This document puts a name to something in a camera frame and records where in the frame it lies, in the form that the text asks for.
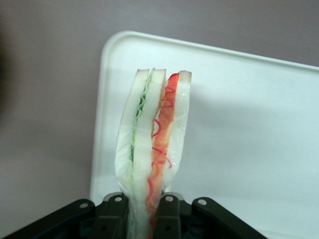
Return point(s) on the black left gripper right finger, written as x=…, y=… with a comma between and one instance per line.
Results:
x=169, y=216

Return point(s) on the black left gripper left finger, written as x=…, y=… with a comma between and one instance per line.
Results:
x=113, y=216

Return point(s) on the triangle sandwich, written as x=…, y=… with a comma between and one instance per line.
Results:
x=142, y=139

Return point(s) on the beige plastic tray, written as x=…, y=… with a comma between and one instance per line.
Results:
x=249, y=124

